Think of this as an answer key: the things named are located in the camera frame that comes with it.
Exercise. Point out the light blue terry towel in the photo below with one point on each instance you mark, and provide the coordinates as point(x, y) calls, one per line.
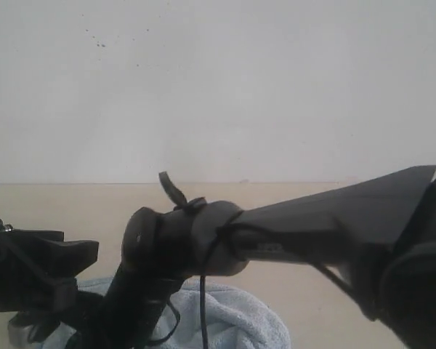
point(234, 319)

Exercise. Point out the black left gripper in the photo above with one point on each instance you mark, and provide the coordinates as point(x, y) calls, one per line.
point(30, 263)

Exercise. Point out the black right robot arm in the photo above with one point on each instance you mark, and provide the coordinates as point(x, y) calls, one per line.
point(376, 240)

